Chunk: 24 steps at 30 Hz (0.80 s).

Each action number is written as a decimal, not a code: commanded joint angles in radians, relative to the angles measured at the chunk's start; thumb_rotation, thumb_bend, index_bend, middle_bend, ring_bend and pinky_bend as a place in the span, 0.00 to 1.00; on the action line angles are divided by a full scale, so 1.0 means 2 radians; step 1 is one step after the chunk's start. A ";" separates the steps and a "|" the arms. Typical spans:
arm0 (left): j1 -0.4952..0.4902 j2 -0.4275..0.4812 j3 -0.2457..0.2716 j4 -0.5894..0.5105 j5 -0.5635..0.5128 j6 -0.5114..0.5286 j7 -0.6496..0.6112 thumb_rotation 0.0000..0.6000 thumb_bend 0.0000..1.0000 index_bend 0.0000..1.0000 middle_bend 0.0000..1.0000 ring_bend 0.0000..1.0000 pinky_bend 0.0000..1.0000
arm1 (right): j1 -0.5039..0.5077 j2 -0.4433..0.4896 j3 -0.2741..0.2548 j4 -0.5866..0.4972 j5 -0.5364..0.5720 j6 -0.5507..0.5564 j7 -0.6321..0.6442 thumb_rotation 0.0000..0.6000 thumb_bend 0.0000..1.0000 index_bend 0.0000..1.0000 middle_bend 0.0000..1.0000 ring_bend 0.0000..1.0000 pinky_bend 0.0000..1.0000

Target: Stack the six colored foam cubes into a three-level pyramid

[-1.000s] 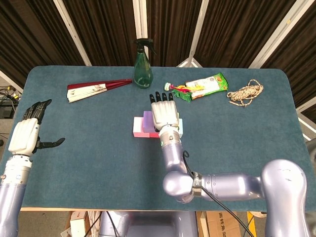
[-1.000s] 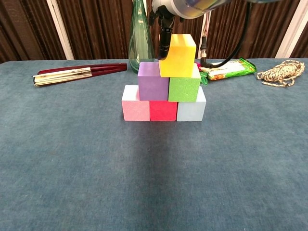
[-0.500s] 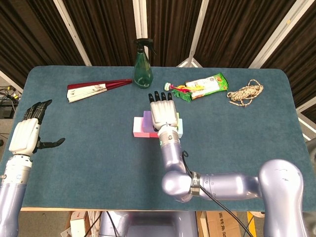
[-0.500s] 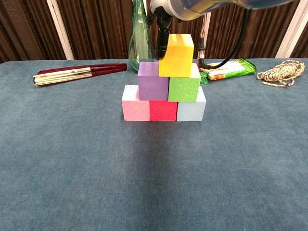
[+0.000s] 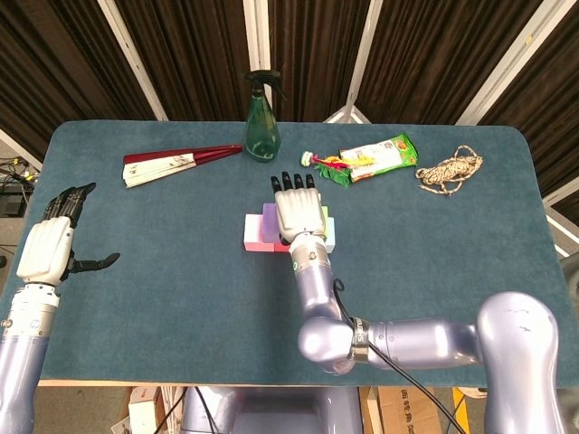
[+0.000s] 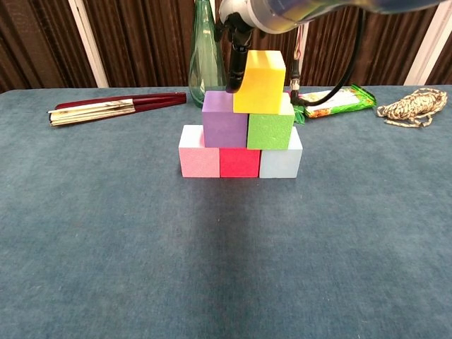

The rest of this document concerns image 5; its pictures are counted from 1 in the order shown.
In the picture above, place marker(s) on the green glass bottle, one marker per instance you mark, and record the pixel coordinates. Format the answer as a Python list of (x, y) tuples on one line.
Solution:
[(262, 135)]

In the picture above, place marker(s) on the red foam cube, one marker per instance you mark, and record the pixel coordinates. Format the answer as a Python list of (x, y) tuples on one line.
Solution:
[(282, 248)]

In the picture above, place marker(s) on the white frame bar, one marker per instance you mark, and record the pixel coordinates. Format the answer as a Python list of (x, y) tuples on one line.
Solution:
[(506, 68), (255, 27), (131, 54), (362, 59)]

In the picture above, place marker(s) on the brown pleated curtain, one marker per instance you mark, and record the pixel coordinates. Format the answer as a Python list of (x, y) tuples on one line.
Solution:
[(190, 54)]

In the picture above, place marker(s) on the green snack packet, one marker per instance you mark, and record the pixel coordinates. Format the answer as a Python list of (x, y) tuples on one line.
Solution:
[(380, 156)]

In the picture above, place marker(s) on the blue felt table mat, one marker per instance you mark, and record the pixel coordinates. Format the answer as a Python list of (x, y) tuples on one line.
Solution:
[(181, 294)]

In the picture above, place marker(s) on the folded red paper fan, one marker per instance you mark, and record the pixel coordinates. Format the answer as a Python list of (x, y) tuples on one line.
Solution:
[(158, 169)]

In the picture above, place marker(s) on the light blue foam cube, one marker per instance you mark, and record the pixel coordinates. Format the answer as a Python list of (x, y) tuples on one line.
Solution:
[(331, 235)]

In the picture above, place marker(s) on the white cardboard box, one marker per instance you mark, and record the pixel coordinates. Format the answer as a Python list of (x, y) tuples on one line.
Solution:
[(142, 413)]

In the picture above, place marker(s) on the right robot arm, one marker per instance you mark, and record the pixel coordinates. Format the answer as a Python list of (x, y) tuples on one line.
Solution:
[(407, 334)]

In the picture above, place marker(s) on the brown cardboard box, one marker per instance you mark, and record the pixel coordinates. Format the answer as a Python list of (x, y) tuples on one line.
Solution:
[(407, 411)]

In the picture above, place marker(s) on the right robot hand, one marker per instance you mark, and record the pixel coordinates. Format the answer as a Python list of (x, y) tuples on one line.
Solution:
[(298, 212)]

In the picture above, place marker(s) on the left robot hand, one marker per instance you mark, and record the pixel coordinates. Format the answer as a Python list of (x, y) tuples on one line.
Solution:
[(45, 244)]

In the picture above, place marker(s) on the pink foam cube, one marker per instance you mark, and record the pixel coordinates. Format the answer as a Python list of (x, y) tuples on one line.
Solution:
[(252, 235)]

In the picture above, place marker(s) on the grey robot torso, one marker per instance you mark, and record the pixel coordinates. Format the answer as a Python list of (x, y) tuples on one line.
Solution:
[(271, 411)]

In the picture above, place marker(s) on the purple foam cube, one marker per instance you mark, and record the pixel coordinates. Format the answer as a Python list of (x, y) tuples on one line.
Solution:
[(269, 223)]

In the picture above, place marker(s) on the green foam cube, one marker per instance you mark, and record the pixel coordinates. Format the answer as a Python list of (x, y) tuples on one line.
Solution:
[(326, 214)]

